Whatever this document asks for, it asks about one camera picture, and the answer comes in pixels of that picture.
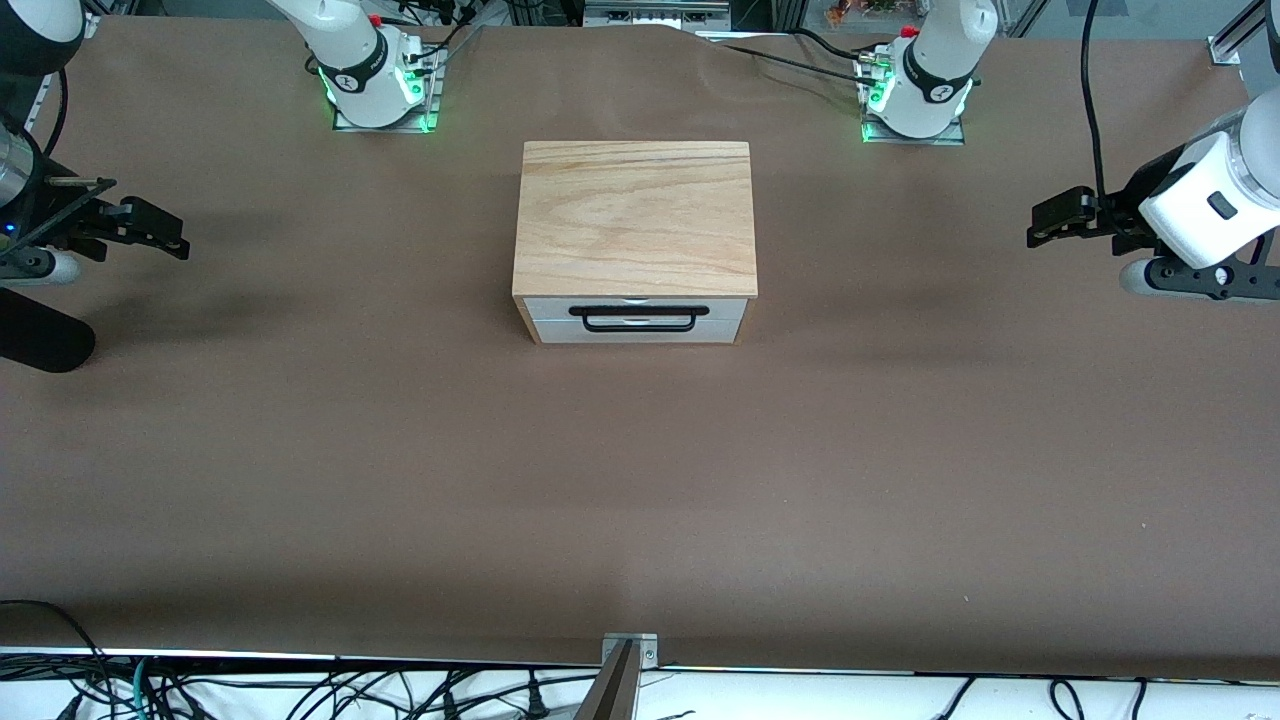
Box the white-fronted drawer with black handle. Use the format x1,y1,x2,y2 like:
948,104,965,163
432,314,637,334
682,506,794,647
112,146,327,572
525,297,749,333

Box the wooden drawer cabinet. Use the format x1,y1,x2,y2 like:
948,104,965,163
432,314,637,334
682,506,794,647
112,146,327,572
512,140,759,346

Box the black cylindrical object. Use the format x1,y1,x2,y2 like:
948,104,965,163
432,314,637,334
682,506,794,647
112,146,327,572
0,288,97,374

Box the colourful small objects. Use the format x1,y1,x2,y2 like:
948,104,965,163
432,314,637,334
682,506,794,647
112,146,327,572
825,0,901,27

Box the grey electronics box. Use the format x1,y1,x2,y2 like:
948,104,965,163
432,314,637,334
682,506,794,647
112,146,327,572
583,0,731,31

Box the brown paper table cover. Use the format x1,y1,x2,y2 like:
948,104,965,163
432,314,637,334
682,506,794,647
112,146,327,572
0,15,1280,683

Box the aluminium frame profile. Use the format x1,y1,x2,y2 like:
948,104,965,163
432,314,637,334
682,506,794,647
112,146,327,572
1208,0,1280,66
30,10,103,131

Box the short black table cable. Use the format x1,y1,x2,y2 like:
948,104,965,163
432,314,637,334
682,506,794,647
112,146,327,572
795,28,876,63

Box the long black table cable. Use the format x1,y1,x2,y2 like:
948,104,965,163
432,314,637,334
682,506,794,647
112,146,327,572
700,38,881,89

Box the black looping floor cable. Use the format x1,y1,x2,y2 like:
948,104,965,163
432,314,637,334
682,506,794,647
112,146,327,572
0,598,106,691

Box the teal cable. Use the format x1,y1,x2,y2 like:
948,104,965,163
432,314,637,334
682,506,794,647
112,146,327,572
128,655,166,720

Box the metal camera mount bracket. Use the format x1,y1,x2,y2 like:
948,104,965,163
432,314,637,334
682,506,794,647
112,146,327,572
573,633,661,720

